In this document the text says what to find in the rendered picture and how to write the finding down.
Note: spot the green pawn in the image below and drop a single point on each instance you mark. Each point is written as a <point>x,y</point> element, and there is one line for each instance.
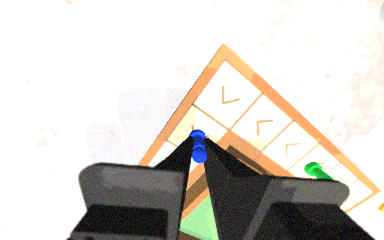
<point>313,169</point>

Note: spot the blue pawn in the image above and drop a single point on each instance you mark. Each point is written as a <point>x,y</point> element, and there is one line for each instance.
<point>199,154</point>

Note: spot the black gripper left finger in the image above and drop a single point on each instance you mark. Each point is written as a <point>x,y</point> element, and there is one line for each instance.
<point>162,186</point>

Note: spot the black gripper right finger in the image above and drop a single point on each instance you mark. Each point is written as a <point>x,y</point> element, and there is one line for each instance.
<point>241,197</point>

